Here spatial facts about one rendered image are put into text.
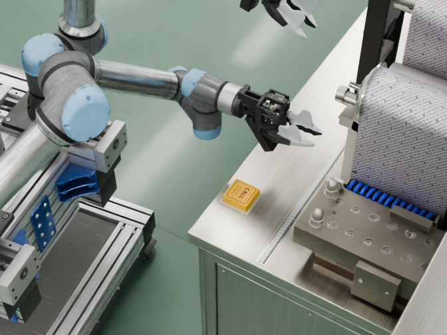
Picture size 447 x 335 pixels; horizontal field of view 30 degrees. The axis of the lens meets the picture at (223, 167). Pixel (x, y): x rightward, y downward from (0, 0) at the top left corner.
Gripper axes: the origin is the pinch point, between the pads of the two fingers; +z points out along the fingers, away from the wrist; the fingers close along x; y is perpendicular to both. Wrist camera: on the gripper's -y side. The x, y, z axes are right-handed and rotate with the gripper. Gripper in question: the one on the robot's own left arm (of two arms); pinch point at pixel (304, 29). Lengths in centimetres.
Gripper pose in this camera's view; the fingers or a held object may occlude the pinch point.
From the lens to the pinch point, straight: 184.5
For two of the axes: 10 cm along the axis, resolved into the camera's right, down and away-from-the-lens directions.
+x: 5.2, -6.4, 5.6
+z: 6.6, 7.2, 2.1
